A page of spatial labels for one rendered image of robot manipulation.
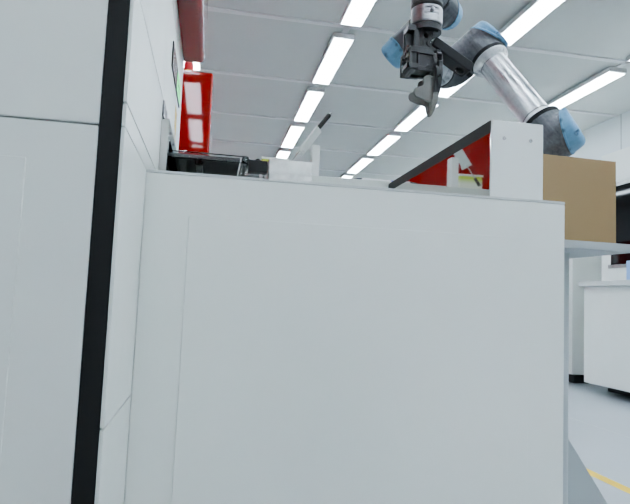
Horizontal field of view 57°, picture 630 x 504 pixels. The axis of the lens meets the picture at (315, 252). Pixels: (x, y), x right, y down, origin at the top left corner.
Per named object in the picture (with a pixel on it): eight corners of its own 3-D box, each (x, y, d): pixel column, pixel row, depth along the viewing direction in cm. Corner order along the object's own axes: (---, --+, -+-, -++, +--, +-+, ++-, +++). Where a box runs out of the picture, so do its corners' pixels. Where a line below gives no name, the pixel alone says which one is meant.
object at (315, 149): (297, 175, 146) (299, 123, 147) (294, 178, 150) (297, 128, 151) (320, 177, 147) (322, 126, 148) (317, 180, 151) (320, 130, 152)
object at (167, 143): (155, 174, 94) (159, 117, 95) (172, 212, 138) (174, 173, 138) (166, 175, 95) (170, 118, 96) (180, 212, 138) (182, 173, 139)
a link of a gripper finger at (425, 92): (410, 114, 135) (411, 76, 136) (434, 117, 136) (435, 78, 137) (414, 110, 132) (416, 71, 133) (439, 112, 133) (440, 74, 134)
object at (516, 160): (490, 203, 93) (492, 118, 94) (387, 237, 147) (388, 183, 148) (543, 207, 95) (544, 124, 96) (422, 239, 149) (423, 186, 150)
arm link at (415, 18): (435, 20, 142) (449, 4, 134) (435, 38, 142) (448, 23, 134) (406, 16, 141) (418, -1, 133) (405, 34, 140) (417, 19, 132)
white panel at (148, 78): (99, 123, 58) (126, -244, 61) (163, 223, 138) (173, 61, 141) (131, 126, 59) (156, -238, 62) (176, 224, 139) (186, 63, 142)
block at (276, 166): (268, 173, 106) (269, 157, 106) (266, 177, 109) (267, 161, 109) (311, 177, 107) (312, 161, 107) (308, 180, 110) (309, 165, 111)
